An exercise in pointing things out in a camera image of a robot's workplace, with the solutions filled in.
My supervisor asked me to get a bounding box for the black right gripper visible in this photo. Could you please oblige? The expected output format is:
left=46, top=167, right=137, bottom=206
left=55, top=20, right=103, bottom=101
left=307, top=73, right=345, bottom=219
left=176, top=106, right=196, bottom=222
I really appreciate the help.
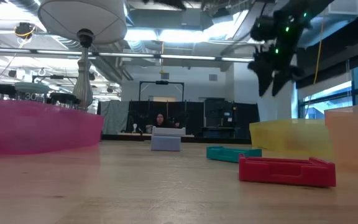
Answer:
left=247, top=46, right=304, bottom=97

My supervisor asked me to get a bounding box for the teal digital clock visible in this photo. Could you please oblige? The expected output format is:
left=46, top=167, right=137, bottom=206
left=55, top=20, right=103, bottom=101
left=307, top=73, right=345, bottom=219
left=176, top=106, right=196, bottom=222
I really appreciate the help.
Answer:
left=206, top=146, right=263, bottom=164

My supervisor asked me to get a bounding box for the white rectangular block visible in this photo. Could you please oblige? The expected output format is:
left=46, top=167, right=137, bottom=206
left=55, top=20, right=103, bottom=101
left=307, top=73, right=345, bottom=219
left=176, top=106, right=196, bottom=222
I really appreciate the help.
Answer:
left=150, top=126, right=186, bottom=152

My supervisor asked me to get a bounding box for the teal-lid glass jar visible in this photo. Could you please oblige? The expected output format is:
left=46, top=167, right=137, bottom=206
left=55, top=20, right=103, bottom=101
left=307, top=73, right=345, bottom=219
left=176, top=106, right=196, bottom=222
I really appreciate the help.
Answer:
left=14, top=82, right=51, bottom=101

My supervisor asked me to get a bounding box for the yellow translucent plastic bin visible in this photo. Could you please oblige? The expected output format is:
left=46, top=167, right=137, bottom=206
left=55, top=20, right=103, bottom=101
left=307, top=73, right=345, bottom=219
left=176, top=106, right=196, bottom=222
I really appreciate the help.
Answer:
left=249, top=118, right=334, bottom=158

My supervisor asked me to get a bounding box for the red digital clock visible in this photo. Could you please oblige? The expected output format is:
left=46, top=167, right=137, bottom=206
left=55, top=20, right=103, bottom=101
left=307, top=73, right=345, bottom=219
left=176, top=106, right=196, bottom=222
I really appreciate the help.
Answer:
left=239, top=154, right=337, bottom=188

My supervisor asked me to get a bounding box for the orange translucent plastic bin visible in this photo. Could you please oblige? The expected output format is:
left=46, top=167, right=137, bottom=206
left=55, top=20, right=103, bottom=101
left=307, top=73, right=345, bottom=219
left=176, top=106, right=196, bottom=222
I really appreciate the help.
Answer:
left=324, top=103, right=358, bottom=174

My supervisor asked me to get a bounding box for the person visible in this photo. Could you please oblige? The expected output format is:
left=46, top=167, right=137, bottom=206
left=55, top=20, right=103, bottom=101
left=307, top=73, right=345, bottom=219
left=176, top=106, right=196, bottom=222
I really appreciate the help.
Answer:
left=152, top=113, right=181, bottom=129

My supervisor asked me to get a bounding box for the grey hanging cloth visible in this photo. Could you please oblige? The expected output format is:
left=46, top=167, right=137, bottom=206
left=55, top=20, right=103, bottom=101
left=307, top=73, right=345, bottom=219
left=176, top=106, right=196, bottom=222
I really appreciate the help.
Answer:
left=99, top=99, right=130, bottom=135

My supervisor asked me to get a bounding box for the table lamp white shade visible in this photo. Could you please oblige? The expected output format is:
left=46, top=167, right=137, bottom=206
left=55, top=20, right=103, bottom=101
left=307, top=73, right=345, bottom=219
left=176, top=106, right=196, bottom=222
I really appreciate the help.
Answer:
left=37, top=0, right=128, bottom=111

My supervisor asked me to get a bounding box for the pink translucent plastic bin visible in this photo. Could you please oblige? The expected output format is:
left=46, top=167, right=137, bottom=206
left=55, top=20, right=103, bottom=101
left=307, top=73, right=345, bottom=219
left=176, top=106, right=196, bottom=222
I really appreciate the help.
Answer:
left=0, top=98, right=104, bottom=156

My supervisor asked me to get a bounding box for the yellow hanging cable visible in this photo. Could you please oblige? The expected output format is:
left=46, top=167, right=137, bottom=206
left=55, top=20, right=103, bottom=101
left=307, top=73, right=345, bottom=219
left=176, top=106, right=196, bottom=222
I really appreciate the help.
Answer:
left=313, top=18, right=324, bottom=85

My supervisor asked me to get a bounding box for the overhead frame light bar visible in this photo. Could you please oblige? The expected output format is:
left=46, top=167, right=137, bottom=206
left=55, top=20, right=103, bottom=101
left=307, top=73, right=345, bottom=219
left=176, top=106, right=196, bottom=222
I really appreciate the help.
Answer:
left=0, top=46, right=256, bottom=63

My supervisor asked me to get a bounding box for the black background frame stand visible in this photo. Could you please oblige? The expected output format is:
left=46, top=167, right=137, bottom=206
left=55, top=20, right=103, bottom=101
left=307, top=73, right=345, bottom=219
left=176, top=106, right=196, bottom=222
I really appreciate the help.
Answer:
left=139, top=80, right=185, bottom=102

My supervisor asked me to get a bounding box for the black aluminium table frame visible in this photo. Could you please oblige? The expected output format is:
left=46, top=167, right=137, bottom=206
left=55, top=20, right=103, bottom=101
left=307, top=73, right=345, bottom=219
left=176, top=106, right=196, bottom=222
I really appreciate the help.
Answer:
left=100, top=133, right=251, bottom=144

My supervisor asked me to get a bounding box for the black overhead camera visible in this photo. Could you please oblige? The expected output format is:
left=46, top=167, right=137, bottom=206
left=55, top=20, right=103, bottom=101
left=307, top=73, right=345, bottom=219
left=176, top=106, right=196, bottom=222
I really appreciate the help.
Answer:
left=14, top=22, right=37, bottom=40

